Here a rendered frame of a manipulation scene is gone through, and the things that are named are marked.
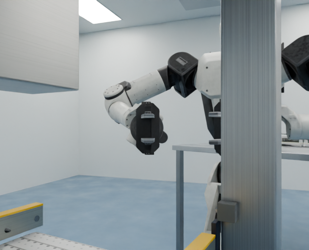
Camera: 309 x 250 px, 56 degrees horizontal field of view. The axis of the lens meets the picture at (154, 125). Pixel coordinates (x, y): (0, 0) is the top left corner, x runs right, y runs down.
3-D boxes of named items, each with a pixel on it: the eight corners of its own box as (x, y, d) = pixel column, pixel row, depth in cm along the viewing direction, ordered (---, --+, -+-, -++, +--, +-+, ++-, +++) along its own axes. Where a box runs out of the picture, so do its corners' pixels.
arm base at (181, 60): (167, 94, 120) (181, 75, 125) (194, 103, 115) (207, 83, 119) (160, 68, 108) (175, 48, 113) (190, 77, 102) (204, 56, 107)
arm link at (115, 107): (115, 112, 93) (95, 99, 108) (128, 137, 98) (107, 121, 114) (142, 95, 96) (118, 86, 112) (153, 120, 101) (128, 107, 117)
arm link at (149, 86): (101, 87, 113) (152, 63, 114) (114, 113, 119) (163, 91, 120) (103, 97, 103) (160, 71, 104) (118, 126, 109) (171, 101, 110)
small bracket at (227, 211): (217, 217, 33) (217, 199, 33) (238, 219, 32) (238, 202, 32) (214, 220, 32) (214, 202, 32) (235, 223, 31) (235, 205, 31)
